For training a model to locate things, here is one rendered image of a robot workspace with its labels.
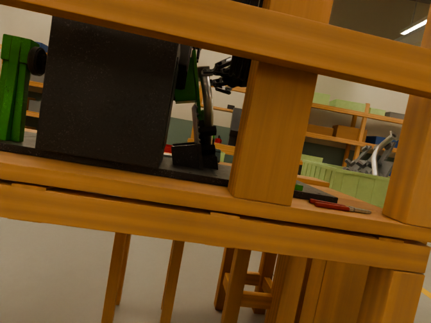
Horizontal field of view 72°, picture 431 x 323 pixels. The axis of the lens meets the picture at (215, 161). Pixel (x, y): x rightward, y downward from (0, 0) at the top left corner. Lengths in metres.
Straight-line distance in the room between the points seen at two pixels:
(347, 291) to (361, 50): 1.28
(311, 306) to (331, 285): 0.15
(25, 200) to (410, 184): 0.88
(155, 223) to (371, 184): 1.25
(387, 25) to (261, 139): 7.36
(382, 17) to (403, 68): 7.18
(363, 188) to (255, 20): 1.21
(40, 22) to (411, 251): 7.62
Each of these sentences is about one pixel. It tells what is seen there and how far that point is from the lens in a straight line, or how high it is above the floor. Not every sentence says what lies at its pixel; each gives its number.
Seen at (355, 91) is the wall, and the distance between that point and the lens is 7.37.
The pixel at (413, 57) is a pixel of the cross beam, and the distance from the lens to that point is 0.80.
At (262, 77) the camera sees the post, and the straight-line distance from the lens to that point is 0.69.
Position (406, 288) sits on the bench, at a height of 0.72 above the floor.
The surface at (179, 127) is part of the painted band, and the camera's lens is 6.61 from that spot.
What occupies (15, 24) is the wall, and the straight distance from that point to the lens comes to 8.09.
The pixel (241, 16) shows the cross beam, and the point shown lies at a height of 1.25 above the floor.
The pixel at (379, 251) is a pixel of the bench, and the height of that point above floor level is 0.80.
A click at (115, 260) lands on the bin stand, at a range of 1.56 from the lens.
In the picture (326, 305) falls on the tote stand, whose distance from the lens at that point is 1.75.
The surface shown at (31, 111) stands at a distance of 6.95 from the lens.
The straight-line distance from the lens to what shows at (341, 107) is 6.61.
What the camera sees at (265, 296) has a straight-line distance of 1.73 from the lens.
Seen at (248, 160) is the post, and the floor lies 0.97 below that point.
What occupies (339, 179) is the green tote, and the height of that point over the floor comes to 0.91.
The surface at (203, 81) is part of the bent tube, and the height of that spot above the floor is 1.17.
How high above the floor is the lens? 1.01
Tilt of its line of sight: 5 degrees down
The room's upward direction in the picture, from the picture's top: 10 degrees clockwise
